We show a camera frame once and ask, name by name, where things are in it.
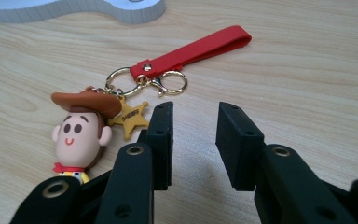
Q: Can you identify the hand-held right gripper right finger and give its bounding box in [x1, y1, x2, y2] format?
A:
[215, 102, 349, 224]

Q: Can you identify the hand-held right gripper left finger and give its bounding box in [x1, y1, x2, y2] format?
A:
[95, 101, 174, 224]

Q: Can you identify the white stand with pole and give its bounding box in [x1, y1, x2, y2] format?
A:
[0, 0, 166, 25]

